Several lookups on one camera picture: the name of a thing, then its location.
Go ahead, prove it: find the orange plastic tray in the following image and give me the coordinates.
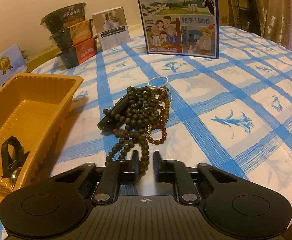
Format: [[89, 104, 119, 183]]
[[0, 73, 83, 202]]

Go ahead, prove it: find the black noodle bowl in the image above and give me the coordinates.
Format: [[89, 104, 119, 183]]
[[40, 2, 86, 34], [50, 19, 93, 51], [56, 36, 97, 69]]

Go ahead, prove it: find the black band watch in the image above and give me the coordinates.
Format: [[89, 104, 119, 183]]
[[1, 137, 30, 178]]

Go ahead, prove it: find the dark blue milk carton box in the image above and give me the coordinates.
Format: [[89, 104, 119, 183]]
[[138, 0, 219, 59]]

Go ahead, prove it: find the black folding ladder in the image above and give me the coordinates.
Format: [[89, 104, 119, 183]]
[[228, 0, 261, 36]]

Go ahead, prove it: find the bottom black noodle bowl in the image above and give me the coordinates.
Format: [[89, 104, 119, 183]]
[[56, 36, 97, 69]]

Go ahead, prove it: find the light blue milk carton box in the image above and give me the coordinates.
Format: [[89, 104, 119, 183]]
[[0, 44, 27, 88]]

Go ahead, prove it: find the dark green bead necklace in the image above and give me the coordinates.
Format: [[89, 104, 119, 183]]
[[102, 86, 166, 181]]

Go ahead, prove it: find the black rectangular case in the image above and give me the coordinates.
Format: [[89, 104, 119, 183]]
[[97, 95, 129, 132]]

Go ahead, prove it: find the blue white checkered tablecloth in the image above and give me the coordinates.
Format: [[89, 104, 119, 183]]
[[0, 26, 292, 240]]

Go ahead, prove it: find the small white product box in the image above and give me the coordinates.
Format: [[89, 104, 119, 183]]
[[92, 7, 131, 51]]

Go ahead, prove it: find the middle black noodle bowl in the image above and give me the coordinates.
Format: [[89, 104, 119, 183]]
[[50, 19, 93, 51]]

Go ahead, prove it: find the top black noodle bowl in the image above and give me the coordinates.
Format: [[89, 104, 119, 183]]
[[40, 2, 86, 34]]

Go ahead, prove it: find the pearl bracelet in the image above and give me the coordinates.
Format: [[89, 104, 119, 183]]
[[147, 76, 174, 108]]

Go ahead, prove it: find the brown bead bracelet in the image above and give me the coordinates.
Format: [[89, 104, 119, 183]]
[[145, 89, 171, 146]]

